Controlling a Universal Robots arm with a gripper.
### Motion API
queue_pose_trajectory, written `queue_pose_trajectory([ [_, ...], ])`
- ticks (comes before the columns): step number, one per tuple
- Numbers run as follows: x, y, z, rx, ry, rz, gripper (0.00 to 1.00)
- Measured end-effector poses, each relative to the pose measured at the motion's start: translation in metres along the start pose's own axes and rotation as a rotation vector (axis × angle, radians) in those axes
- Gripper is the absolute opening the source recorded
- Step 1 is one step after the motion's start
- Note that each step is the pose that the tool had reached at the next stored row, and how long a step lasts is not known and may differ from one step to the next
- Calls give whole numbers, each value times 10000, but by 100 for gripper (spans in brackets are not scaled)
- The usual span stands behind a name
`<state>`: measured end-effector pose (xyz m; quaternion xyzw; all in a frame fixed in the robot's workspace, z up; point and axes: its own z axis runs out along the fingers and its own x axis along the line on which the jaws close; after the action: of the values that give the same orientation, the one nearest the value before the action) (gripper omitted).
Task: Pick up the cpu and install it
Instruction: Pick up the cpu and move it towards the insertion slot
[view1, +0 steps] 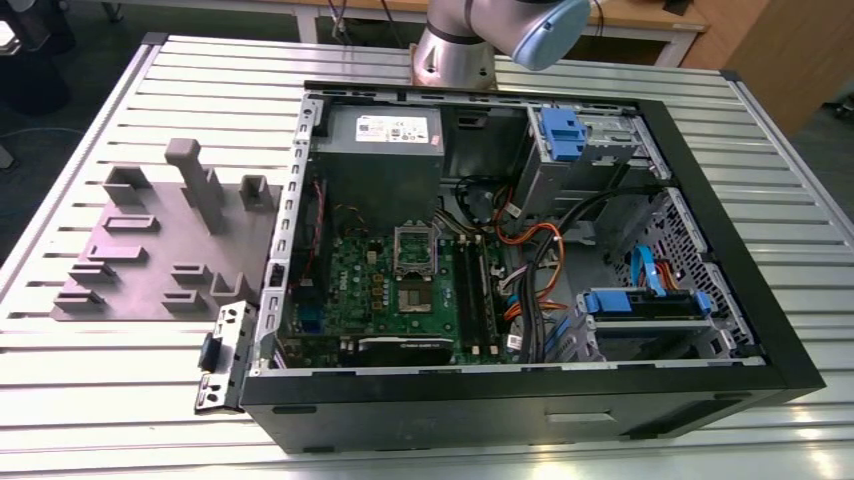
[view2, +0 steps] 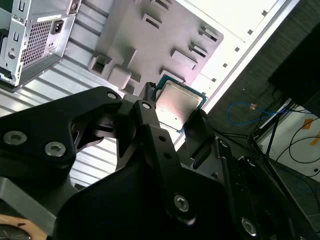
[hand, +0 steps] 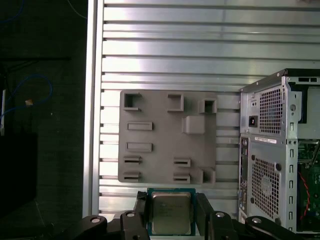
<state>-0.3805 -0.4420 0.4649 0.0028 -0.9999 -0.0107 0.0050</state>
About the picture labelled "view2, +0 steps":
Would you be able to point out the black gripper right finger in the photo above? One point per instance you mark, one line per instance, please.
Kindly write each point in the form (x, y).
(200, 135)

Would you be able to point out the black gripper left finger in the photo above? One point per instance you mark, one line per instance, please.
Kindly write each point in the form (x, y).
(37, 125)

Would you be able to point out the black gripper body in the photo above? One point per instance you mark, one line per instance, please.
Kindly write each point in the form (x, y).
(120, 212)

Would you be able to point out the silver CPU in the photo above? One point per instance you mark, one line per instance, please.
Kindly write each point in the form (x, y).
(178, 105)

